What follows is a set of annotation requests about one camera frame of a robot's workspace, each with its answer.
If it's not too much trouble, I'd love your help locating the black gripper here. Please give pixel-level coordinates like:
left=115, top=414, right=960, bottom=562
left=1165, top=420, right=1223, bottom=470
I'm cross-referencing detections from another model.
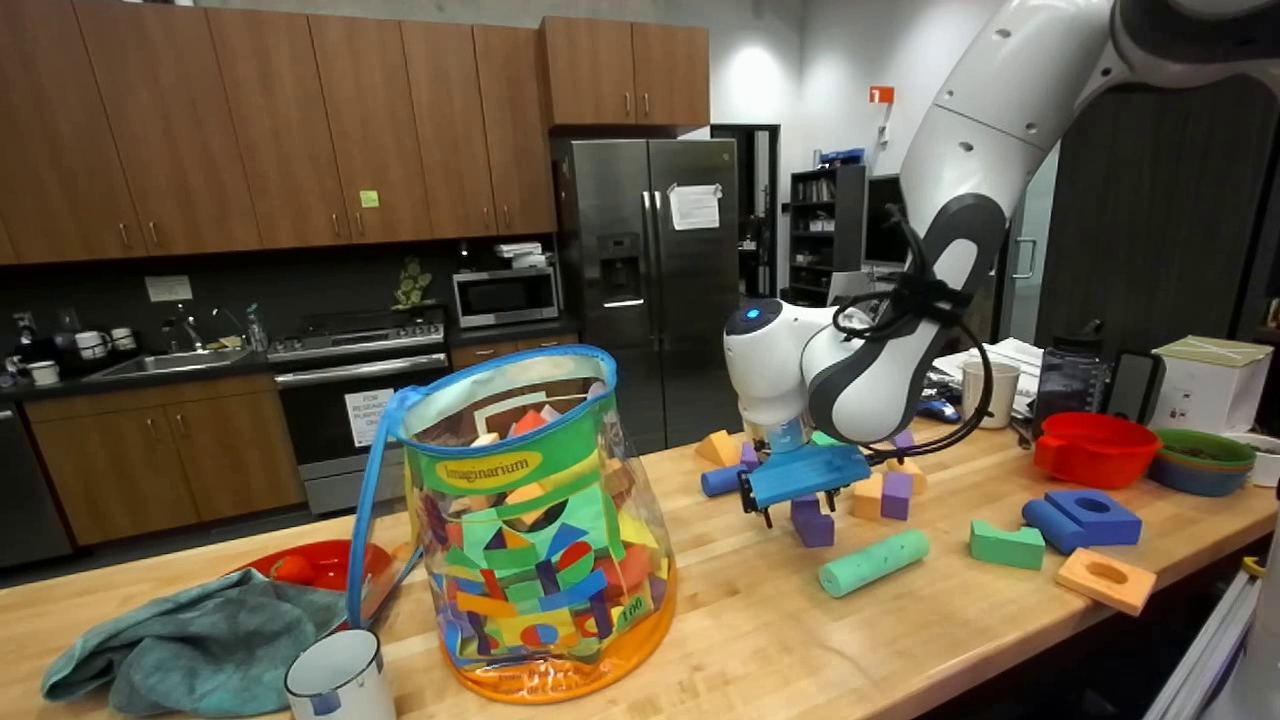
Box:
left=744, top=420, right=847, bottom=532

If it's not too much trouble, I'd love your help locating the purple notched foam block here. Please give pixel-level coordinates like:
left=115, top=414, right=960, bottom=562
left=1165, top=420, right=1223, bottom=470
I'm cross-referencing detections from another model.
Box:
left=788, top=496, right=838, bottom=554

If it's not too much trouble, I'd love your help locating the blue toy block figure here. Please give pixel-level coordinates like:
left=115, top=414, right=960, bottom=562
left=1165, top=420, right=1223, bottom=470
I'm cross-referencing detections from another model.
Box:
left=734, top=440, right=876, bottom=522

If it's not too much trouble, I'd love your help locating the purple rectangular foam block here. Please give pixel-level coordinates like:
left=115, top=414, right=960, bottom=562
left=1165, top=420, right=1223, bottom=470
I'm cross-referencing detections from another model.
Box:
left=876, top=470, right=920, bottom=526

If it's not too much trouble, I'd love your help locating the plain blue foam block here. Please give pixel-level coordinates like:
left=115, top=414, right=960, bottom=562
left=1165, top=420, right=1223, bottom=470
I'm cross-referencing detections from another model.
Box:
left=1018, top=496, right=1086, bottom=562

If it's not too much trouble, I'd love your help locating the clear bag of foam blocks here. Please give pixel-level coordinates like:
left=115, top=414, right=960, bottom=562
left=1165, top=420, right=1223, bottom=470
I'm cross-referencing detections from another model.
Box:
left=349, top=340, right=680, bottom=708

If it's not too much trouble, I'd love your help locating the blue foam block with hole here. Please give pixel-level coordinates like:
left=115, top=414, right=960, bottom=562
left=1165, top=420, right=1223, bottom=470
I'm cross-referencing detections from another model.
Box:
left=1038, top=484, right=1148, bottom=554

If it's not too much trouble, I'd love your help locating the blue foam cylinder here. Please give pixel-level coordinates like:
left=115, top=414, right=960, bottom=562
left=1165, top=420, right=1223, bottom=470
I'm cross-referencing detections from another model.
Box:
left=695, top=461, right=752, bottom=504

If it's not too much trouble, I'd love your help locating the white cup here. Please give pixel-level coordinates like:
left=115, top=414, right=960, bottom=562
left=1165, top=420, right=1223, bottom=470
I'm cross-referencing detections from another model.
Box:
left=956, top=356, right=1025, bottom=432

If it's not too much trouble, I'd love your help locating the stainless steel refrigerator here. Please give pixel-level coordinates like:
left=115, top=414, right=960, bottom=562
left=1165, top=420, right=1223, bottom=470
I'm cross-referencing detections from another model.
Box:
left=553, top=132, right=744, bottom=455

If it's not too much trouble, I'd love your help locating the black shelf unit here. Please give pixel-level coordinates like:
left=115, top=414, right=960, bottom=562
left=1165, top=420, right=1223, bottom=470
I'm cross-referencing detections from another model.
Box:
left=785, top=159, right=873, bottom=310

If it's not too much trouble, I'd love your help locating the red plastic bowl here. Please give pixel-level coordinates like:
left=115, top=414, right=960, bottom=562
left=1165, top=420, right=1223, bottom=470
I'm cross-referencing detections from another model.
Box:
left=1032, top=407, right=1165, bottom=492

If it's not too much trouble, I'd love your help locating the white paper on refrigerator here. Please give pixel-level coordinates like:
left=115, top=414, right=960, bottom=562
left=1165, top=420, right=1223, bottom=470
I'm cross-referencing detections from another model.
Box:
left=664, top=181, right=722, bottom=237

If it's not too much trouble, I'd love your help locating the narrow brown lower cabinet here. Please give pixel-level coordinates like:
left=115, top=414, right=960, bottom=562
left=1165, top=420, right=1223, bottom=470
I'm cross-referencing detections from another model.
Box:
left=449, top=333, right=580, bottom=393

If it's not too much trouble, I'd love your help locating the black flat item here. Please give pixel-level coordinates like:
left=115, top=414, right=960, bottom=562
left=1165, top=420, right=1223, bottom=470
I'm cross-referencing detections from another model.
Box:
left=1104, top=348, right=1165, bottom=430

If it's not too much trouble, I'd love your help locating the silver microwave oven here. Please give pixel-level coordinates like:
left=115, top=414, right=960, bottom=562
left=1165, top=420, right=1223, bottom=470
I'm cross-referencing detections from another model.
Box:
left=449, top=266, right=567, bottom=338

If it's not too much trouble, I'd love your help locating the blue plastic bowl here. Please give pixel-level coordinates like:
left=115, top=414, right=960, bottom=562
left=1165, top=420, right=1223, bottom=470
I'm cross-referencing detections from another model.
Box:
left=1148, top=455, right=1257, bottom=501

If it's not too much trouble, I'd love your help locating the green plastic bowl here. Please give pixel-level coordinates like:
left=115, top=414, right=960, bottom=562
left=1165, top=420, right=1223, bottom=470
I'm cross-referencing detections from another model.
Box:
left=1150, top=423, right=1260, bottom=472

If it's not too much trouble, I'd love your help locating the white box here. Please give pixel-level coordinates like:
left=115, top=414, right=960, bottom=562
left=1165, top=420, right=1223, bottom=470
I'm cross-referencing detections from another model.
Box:
left=1148, top=333, right=1276, bottom=436

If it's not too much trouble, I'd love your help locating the brown cabinet above refrigerator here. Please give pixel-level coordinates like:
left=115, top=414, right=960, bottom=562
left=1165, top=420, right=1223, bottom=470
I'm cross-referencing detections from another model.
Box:
left=536, top=12, right=712, bottom=132

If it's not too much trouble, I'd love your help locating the black stove with oven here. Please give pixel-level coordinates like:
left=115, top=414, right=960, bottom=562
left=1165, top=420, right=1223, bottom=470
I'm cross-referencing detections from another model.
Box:
left=262, top=316, right=454, bottom=516

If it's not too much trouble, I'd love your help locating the white enamel mug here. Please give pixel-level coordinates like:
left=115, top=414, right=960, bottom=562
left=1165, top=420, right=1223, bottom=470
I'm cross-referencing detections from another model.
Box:
left=279, top=625, right=398, bottom=720

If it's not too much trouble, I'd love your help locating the teal cloth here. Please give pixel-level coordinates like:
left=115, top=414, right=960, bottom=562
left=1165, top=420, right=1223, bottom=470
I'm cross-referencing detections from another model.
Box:
left=37, top=568, right=353, bottom=720

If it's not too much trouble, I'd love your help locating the wide brown lower cabinet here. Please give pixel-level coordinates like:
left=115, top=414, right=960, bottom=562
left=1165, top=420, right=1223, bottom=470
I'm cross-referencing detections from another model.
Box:
left=18, top=373, right=309, bottom=554

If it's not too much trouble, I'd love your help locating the brown upper cabinet row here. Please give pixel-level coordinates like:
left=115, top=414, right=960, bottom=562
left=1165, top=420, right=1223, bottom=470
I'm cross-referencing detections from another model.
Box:
left=0, top=0, right=560, bottom=270

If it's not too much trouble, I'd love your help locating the black dishwasher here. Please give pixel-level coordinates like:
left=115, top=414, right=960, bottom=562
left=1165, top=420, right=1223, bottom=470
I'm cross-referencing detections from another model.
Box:
left=0, top=395, right=71, bottom=574

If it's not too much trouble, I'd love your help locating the thin black cable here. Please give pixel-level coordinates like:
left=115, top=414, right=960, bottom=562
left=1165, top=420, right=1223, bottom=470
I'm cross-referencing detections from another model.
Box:
left=830, top=195, right=996, bottom=463

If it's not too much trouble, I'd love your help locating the white wall plate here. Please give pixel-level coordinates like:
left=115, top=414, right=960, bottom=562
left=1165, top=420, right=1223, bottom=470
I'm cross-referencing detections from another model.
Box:
left=138, top=273, right=196, bottom=310

